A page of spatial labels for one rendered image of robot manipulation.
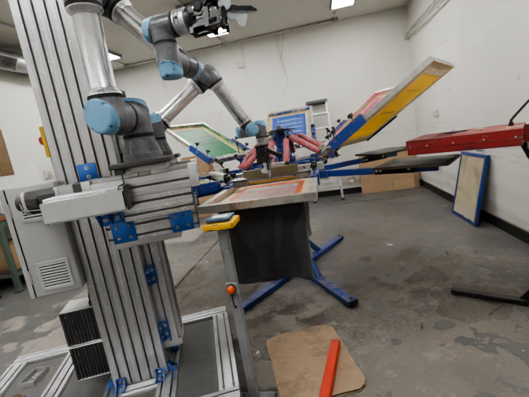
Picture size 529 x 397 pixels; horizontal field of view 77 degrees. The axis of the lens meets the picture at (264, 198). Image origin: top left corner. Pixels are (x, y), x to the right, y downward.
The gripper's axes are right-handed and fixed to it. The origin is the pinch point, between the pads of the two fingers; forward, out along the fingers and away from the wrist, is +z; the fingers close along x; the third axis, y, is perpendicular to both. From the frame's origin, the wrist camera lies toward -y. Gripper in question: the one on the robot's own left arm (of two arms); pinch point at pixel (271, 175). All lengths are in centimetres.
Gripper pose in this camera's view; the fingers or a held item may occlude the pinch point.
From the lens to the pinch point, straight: 213.7
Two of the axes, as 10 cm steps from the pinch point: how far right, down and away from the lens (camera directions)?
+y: -9.7, 1.2, 1.9
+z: 1.6, 9.7, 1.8
